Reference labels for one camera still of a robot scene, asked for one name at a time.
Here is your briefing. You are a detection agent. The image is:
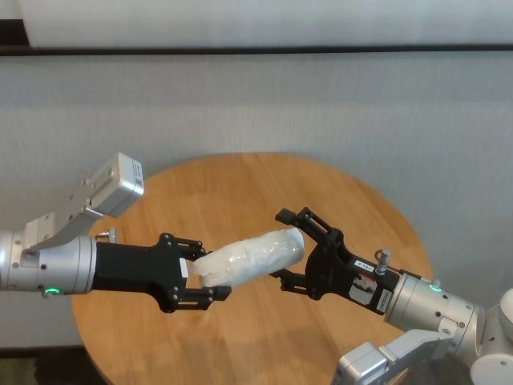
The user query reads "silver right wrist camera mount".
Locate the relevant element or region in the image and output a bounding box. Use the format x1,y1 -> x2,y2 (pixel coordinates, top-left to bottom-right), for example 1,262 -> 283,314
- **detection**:
332,330 -> 454,385

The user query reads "silver right wrist connector plug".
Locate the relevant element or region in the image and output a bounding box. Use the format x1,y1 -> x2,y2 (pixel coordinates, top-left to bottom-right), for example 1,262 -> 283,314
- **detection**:
372,248 -> 394,276

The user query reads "white plastic-wrapped sandbag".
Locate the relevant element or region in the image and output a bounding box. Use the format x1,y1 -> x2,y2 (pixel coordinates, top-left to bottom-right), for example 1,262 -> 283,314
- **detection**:
192,228 -> 305,289

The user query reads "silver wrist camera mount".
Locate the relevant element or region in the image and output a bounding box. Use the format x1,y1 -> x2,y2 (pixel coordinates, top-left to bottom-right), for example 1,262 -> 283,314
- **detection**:
332,330 -> 454,385
22,152 -> 145,257

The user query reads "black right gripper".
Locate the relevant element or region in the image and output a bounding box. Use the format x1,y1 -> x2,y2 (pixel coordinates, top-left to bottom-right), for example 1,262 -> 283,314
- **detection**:
270,206 -> 402,317

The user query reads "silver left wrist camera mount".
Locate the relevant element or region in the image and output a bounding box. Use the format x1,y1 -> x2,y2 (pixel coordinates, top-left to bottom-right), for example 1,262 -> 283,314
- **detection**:
22,152 -> 145,257

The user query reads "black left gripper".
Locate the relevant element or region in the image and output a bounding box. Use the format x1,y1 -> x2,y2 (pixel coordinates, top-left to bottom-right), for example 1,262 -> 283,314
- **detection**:
92,232 -> 232,314

